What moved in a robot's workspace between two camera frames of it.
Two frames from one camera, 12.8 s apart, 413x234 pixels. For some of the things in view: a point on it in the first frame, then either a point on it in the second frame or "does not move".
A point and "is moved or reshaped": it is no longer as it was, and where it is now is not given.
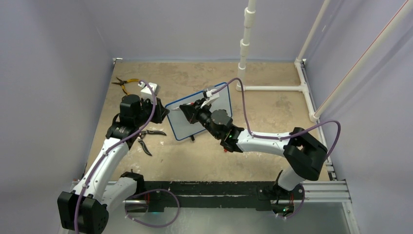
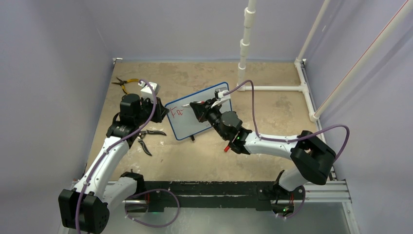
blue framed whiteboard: [181, 126] does not move
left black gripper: [160, 112] does not move
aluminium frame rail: [328, 189] does not move
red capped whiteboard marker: [178, 108] is moved or reshaped
